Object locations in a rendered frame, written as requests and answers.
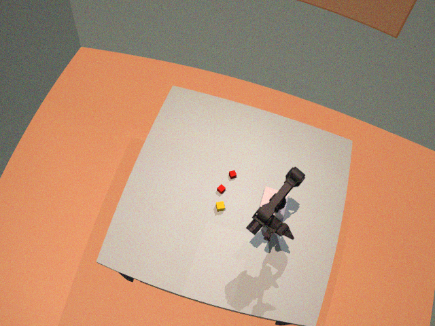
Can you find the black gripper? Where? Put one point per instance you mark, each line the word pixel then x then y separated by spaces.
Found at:
pixel 281 228

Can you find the yellow block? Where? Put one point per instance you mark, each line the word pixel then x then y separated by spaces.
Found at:
pixel 220 206

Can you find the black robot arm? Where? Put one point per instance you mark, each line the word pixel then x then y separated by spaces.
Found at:
pixel 277 202

